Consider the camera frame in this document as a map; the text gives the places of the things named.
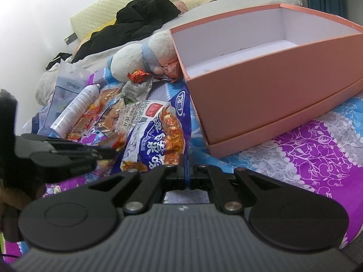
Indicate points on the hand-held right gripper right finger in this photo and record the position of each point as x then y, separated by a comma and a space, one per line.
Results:
198, 175

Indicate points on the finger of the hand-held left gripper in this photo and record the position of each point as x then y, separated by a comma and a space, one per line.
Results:
71, 146
68, 164

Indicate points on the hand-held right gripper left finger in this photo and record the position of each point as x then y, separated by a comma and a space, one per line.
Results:
174, 175

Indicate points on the blue instant noodle packet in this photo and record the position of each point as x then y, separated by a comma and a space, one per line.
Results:
158, 136

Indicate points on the labelled orange snack packet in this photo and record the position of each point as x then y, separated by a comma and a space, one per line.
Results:
119, 116

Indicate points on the clear plastic bag grey contents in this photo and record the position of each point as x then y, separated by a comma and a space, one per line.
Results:
136, 90

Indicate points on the red candy wrapper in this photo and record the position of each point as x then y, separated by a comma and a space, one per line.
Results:
137, 76

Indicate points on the pink cardboard box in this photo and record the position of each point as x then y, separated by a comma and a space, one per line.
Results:
255, 90

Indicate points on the white spray bottle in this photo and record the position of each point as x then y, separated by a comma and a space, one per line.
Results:
76, 107

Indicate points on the clear zip bag blue print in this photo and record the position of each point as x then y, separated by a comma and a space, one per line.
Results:
65, 90

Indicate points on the pile of clothes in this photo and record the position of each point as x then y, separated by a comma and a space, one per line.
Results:
58, 59

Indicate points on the white and blue plush toy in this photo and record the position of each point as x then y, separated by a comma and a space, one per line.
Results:
127, 59

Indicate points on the brown orange candy wrapper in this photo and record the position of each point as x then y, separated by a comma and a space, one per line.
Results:
172, 70

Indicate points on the yellow blanket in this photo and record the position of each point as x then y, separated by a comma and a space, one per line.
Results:
92, 36

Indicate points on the colourful floral bed sheet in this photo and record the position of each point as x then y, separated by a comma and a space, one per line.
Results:
312, 153

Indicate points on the cream quilted headboard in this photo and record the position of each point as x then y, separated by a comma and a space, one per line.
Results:
113, 11

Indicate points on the black jacket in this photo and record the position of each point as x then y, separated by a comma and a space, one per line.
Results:
136, 19

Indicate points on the pink and beige pillow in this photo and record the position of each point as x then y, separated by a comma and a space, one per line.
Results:
195, 1

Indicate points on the grey wall plate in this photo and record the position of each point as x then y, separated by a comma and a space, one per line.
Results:
71, 39

